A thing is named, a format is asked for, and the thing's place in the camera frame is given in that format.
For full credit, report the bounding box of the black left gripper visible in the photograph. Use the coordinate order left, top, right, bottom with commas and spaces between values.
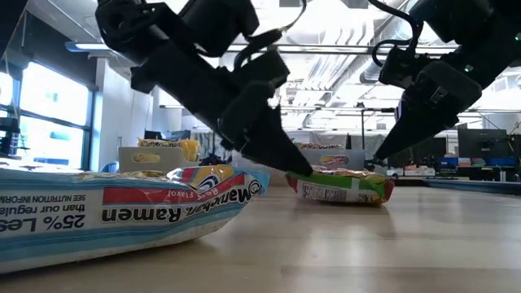
129, 39, 314, 178

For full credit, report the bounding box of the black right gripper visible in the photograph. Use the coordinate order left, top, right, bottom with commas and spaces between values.
372, 59, 484, 162

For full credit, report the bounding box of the red lime chili ramen pack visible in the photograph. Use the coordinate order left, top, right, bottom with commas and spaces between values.
284, 165, 396, 205
296, 142, 346, 151

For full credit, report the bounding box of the yellow chicken ramen pack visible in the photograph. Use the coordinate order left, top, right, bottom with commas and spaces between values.
137, 138, 201, 163

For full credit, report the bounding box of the blue beef ramen pack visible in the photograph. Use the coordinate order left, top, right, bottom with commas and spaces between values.
0, 164, 271, 274

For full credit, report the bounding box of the clear plastic bin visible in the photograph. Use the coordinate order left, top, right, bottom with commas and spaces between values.
118, 146, 184, 173
300, 148, 366, 172

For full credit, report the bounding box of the long ceiling light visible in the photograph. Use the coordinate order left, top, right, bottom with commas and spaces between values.
63, 40, 105, 53

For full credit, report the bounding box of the large window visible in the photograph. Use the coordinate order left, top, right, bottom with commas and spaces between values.
0, 60, 94, 170

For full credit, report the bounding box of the black shelf equipment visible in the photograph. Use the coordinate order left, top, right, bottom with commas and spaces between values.
0, 116, 21, 164

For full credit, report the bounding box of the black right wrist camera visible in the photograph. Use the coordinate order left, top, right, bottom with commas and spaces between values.
378, 46, 413, 90

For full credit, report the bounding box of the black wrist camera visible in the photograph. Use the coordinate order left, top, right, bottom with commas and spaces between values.
378, 46, 413, 90
243, 49, 292, 89

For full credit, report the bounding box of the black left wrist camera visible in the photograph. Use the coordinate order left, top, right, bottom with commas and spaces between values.
243, 49, 292, 89

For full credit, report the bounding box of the black aluminium table frame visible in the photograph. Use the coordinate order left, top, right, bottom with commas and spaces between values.
422, 177, 521, 196

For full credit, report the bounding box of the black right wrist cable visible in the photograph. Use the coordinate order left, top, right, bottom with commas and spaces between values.
367, 0, 425, 68

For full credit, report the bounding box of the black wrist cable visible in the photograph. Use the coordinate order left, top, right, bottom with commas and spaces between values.
367, 0, 425, 68
234, 0, 307, 70

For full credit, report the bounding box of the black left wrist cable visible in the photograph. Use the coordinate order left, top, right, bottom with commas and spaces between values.
234, 0, 307, 70

